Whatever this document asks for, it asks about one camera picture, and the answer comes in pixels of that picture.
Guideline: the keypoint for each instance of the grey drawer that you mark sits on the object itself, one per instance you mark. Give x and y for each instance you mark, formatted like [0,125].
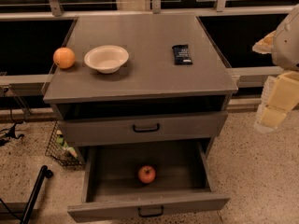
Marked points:
[112,189]
[140,129]

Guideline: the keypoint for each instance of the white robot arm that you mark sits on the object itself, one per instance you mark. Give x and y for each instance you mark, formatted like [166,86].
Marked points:
[280,94]

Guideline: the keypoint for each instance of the grey drawer cabinet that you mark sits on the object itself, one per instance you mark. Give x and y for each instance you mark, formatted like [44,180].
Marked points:
[149,83]

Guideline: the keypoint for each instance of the grey top drawer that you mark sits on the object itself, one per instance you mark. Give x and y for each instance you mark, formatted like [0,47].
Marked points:
[140,129]

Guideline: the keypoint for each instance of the dark blue snack bar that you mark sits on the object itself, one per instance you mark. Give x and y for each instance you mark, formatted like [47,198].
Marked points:
[182,55]

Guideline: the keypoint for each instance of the white bowl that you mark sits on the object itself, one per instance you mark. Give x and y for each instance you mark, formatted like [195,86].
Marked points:
[106,59]

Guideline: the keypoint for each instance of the red apple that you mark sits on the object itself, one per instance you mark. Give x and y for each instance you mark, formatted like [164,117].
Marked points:
[146,174]

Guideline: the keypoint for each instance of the orange fruit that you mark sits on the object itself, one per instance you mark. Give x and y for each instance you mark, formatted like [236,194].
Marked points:
[64,58]

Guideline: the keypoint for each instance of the black pole stand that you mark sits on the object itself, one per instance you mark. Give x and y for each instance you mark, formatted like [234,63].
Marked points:
[44,172]

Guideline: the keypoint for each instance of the black wire basket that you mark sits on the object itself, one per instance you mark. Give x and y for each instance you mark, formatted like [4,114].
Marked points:
[59,151]

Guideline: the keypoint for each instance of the black cable clamp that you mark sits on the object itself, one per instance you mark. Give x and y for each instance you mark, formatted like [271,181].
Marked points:
[9,133]

